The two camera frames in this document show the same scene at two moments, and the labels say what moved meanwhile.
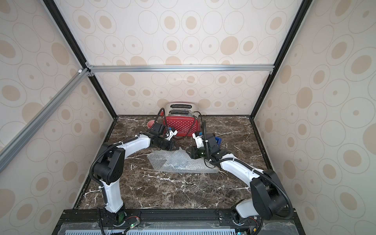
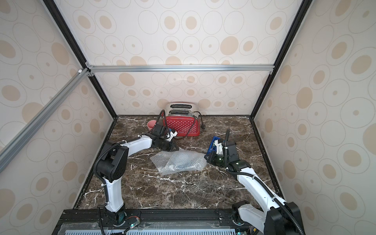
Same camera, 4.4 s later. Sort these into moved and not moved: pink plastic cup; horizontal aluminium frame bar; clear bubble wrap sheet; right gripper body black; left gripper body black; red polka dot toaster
Moved: right gripper body black; clear bubble wrap sheet
Not moved: pink plastic cup; horizontal aluminium frame bar; red polka dot toaster; left gripper body black
